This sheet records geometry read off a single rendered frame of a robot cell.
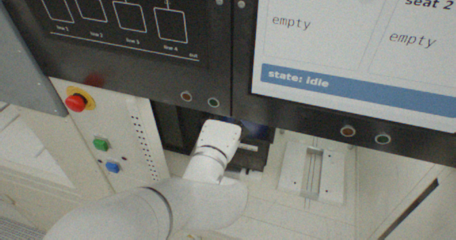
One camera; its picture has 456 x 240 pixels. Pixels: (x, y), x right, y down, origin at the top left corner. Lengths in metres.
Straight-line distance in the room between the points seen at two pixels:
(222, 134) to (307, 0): 0.45
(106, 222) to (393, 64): 0.36
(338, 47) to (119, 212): 0.31
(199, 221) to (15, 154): 1.00
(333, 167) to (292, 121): 0.64
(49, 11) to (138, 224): 0.37
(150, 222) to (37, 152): 1.02
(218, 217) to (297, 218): 0.50
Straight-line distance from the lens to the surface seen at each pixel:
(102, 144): 0.77
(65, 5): 0.53
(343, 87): 0.43
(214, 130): 0.74
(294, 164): 1.08
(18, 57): 0.70
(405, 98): 0.44
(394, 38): 0.39
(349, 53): 0.40
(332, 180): 1.08
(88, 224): 0.32
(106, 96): 0.64
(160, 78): 0.51
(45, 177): 1.27
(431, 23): 0.39
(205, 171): 0.65
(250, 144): 0.87
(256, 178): 1.02
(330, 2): 0.36
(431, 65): 0.42
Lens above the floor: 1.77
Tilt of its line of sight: 46 degrees down
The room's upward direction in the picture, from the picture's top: straight up
